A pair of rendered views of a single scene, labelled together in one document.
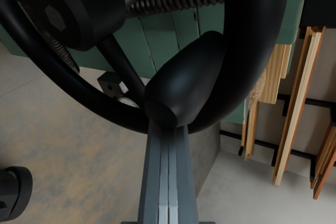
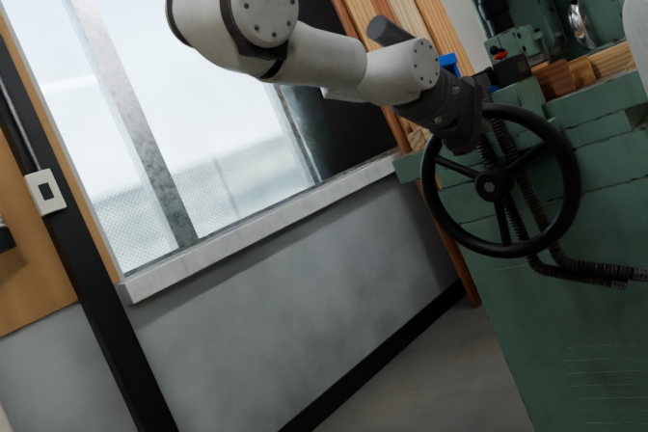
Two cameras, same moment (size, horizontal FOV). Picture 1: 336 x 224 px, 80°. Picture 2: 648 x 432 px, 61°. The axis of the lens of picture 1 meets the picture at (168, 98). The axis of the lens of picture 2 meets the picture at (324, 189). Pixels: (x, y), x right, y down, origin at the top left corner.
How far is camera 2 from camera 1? 0.93 m
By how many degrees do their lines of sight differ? 86
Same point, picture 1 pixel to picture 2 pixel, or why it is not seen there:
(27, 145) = not seen: outside the picture
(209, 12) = (512, 128)
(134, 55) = (634, 203)
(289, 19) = (502, 93)
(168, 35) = (588, 163)
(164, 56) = (615, 166)
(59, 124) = not seen: outside the picture
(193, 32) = (527, 135)
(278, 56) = not seen: hidden behind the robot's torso
